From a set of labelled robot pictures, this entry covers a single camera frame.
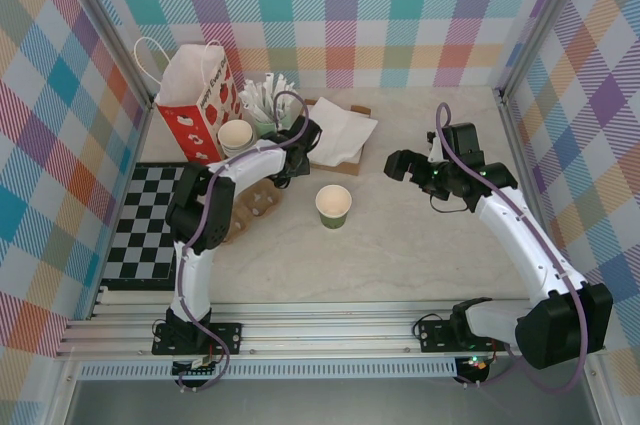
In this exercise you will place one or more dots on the small green circuit board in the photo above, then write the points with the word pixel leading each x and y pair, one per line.
pixel 197 367

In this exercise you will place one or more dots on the right aluminium frame post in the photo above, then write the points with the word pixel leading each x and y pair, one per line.
pixel 545 20

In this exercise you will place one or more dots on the left aluminium frame post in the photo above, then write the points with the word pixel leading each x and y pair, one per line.
pixel 107 20

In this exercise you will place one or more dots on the black mount plate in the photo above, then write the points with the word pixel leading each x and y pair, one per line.
pixel 435 335
pixel 227 337

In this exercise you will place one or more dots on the aluminium table edge rail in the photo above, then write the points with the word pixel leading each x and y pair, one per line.
pixel 517 130

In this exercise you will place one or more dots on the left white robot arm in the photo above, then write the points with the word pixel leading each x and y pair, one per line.
pixel 192 285

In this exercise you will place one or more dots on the small lit controller board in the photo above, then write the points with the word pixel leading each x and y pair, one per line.
pixel 475 362

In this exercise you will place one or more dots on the brown cardboard cup carrier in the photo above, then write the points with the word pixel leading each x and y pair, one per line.
pixel 255 205

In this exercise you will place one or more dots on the black white checkerboard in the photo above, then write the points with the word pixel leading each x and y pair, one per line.
pixel 145 225

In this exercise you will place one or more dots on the white red printed paper bag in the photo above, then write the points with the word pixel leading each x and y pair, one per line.
pixel 185 80

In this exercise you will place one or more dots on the green paper coffee cup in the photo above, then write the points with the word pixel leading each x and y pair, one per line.
pixel 333 205

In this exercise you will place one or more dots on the stack of paper cups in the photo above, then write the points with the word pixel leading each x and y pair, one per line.
pixel 235 135

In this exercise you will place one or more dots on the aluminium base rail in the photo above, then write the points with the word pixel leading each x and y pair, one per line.
pixel 325 335

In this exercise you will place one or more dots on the right black mount plate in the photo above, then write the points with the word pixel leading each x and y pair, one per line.
pixel 435 335

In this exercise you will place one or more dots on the white paper-wrapped straw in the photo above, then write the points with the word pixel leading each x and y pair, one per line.
pixel 291 87
pixel 269 90
pixel 257 97
pixel 281 85
pixel 252 106

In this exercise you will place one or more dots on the aluminium frame post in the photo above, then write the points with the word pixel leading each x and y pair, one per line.
pixel 545 20
pixel 107 20

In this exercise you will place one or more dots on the left black mount plate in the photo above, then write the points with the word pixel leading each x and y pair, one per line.
pixel 227 337

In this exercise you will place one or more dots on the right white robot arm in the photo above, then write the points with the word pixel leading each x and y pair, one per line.
pixel 525 240

